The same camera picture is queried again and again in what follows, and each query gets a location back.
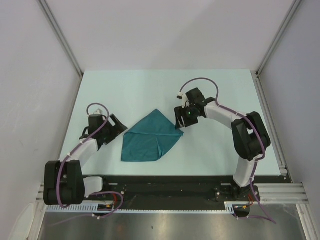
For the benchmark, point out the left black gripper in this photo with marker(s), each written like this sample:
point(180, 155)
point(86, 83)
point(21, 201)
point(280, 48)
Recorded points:
point(116, 129)

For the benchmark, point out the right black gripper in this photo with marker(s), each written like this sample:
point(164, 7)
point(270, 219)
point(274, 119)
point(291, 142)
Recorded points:
point(180, 111)

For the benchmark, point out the teal satin napkin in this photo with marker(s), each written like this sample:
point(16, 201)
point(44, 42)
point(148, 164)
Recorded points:
point(150, 139)

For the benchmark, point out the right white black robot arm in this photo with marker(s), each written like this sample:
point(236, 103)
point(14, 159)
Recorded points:
point(250, 136)

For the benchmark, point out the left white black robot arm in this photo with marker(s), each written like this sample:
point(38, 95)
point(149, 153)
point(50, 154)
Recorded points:
point(64, 183)

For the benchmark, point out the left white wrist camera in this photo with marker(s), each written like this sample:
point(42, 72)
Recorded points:
point(98, 112)

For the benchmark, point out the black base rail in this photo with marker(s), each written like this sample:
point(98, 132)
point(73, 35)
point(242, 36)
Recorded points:
point(175, 193)

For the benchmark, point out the right aluminium frame post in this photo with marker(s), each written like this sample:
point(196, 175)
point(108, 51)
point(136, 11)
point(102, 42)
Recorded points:
point(294, 8)

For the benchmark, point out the aluminium frame post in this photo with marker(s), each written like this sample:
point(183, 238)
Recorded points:
point(49, 15)
point(294, 8)

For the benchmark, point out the white slotted cable duct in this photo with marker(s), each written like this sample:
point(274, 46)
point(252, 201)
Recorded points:
point(105, 208)

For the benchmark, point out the left aluminium frame post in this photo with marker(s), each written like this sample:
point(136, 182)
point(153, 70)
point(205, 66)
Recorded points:
point(49, 15)

